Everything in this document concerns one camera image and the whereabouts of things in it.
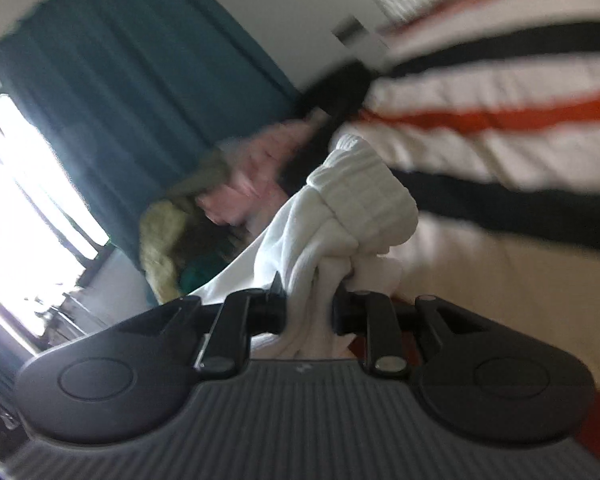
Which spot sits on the dark patterned garment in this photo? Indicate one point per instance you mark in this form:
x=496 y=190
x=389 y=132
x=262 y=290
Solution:
x=220 y=235

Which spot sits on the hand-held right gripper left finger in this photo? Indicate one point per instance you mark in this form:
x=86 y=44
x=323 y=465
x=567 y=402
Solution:
x=267 y=310

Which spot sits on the dark wall switch plate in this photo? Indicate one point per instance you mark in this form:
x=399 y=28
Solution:
x=347 y=30

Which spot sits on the teal blue curtain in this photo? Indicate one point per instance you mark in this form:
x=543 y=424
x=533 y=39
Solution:
x=130 y=75

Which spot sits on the olive green garment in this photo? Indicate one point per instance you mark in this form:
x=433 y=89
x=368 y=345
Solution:
x=205 y=175

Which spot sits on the dark armchair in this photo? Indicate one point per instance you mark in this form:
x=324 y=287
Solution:
x=330 y=105

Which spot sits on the striped blanket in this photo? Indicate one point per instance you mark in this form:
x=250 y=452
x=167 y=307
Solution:
x=505 y=150

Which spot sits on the garment steamer stand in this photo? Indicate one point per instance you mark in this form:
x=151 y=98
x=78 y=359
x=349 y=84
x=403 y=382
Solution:
x=67 y=310

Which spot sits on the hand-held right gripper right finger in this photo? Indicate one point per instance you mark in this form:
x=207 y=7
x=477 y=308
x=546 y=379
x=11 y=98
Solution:
x=347 y=315

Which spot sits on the green cloth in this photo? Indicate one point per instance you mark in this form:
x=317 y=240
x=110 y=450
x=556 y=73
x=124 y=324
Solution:
x=202 y=275

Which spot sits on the white sweatshirt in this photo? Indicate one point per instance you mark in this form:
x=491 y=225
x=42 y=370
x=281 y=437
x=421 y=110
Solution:
x=340 y=210

